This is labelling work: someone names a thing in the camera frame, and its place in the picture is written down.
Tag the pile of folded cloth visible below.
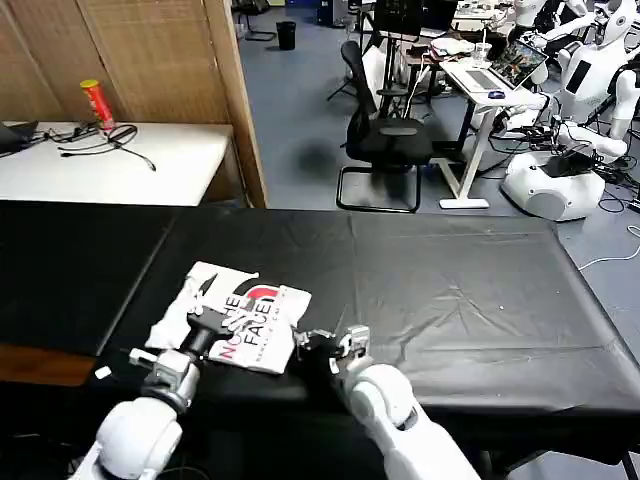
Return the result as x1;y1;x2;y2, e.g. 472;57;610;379
429;37;476;61

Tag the wooden partition screen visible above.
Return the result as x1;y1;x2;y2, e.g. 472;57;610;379
0;0;269;209

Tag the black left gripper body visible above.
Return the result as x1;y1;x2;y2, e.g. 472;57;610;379
179;312;232;359

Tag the black monitor on stand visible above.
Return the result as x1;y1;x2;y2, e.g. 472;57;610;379
373;0;424;44

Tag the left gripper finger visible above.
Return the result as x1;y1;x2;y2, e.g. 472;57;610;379
222;305;261;332
187;273;217;317

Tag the black tangled cable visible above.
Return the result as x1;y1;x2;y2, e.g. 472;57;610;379
44;123;157;172

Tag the black office chair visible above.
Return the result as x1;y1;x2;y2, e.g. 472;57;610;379
335;39;435;214

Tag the white side table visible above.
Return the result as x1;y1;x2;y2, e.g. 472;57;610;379
0;121;235;207

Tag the white floor cable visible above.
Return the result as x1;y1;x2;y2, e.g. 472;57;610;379
579;224;640;271

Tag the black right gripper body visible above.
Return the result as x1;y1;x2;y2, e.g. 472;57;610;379
298;334;346;374

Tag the white standing desk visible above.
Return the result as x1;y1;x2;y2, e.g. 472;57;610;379
438;58;549;210

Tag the open silver laptop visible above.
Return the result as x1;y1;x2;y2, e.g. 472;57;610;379
464;38;549;94

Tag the white humanoid robot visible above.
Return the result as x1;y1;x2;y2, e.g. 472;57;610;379
499;0;640;222

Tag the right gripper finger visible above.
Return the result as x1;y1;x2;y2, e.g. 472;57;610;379
308;304;349;346
291;324;311;360

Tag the black waste bin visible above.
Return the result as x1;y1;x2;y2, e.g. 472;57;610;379
275;20;297;51

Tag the black table cover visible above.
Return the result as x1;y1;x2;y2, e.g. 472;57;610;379
0;199;640;480

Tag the black bag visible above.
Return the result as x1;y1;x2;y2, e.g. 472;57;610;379
0;119;40;155

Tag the red can yellow lid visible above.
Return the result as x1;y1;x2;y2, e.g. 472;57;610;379
79;78;117;132

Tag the white printed t-shirt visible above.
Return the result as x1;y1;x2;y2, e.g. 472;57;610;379
144;260;314;375

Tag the clear cup with straw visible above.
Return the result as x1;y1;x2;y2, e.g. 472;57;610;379
473;28;494;69

